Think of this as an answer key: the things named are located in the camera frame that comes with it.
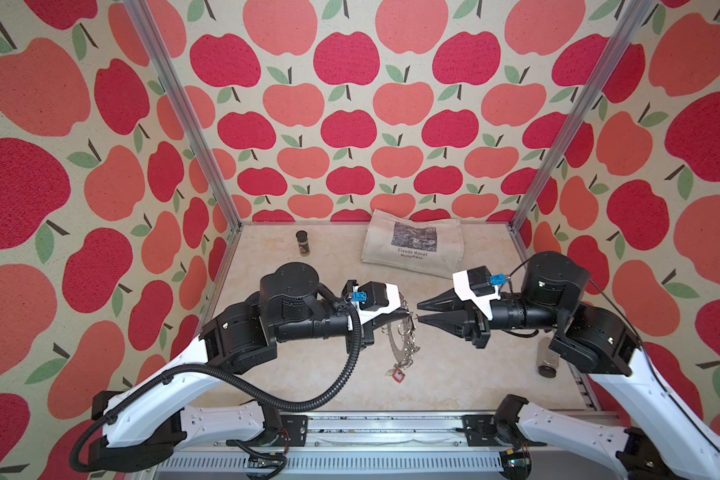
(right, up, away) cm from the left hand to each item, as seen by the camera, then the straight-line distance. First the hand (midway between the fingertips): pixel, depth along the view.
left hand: (408, 314), depth 47 cm
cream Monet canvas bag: (+17, +12, +58) cm, 61 cm away
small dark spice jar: (-29, +13, +61) cm, 69 cm away
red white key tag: (-1, -13, +8) cm, 16 cm away
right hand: (+4, +1, +3) cm, 5 cm away
